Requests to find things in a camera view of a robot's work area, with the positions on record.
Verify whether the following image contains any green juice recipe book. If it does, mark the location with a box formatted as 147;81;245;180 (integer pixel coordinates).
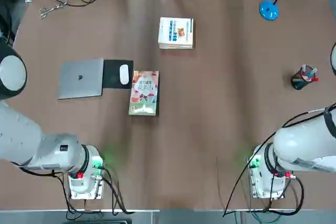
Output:
128;70;160;116

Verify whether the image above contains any thick white blue book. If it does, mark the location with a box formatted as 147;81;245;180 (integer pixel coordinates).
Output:
157;17;195;50

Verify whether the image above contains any grey closed laptop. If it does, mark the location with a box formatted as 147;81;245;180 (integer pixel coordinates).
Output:
57;58;105;100

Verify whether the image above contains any white computer mouse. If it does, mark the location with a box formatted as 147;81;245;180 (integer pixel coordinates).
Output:
119;65;130;85

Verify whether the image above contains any black mouse mat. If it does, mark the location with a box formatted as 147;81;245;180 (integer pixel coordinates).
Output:
101;59;134;90

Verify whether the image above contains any black mesh pen holder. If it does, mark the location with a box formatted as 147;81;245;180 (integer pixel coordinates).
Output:
290;67;317;91

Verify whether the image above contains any black arm base cable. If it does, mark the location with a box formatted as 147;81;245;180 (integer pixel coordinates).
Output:
99;165;136;216

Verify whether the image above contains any long black arm cable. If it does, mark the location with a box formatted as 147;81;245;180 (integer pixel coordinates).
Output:
223;108;328;217

